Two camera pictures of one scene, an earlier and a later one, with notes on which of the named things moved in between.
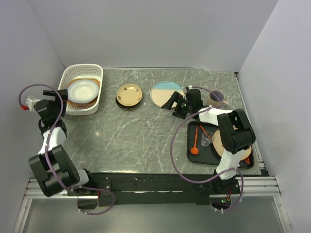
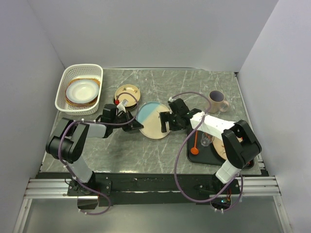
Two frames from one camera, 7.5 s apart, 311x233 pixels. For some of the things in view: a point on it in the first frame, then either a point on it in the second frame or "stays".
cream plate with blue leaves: x=161 y=92 → x=147 y=114
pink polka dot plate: x=71 y=103 stays
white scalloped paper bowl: x=83 y=91 stays
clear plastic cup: x=207 y=138 stays
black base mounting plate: x=115 y=189 stays
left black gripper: x=53 y=93 → x=132 y=125
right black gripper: x=174 y=98 → x=166 y=116
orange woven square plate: x=85 y=104 stays
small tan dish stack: x=129 y=94 stays
